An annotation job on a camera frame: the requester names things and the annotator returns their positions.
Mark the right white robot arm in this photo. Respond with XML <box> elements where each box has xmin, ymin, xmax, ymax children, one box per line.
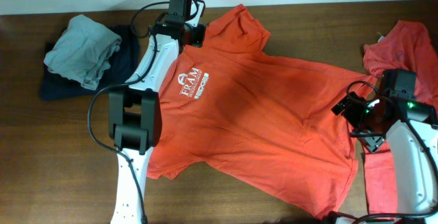
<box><xmin>322</xmin><ymin>69</ymin><xmax>437</xmax><ymax>224</ymax></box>

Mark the folded navy garment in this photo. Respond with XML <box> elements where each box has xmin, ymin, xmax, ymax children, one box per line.
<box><xmin>40</xmin><ymin>25</ymin><xmax>140</xmax><ymax>101</ymax></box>

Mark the orange printed t-shirt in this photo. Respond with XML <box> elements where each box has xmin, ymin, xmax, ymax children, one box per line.
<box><xmin>147</xmin><ymin>5</ymin><xmax>376</xmax><ymax>218</ymax></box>

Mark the folded grey t-shirt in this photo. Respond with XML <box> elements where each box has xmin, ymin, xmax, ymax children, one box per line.
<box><xmin>44</xmin><ymin>14</ymin><xmax>122</xmax><ymax>90</ymax></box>

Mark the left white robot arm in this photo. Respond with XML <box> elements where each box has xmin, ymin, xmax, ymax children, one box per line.
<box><xmin>109</xmin><ymin>0</ymin><xmax>205</xmax><ymax>223</ymax></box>

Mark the red t-shirt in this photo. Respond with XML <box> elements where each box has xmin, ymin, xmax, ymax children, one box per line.
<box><xmin>363</xmin><ymin>21</ymin><xmax>437</xmax><ymax>214</ymax></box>

